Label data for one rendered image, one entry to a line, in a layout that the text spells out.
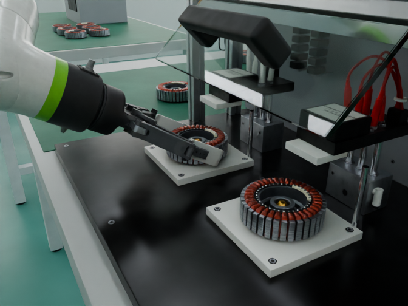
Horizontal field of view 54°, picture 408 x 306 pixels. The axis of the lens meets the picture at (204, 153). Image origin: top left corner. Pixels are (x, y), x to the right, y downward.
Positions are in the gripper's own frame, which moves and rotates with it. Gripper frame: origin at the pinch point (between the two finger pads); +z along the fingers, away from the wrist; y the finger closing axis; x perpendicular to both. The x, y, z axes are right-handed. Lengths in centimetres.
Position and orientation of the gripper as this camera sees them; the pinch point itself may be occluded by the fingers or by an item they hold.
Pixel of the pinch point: (195, 142)
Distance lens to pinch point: 72.2
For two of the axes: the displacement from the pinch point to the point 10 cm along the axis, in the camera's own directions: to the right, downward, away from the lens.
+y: -4.8, -3.7, 7.9
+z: 7.6, 2.7, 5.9
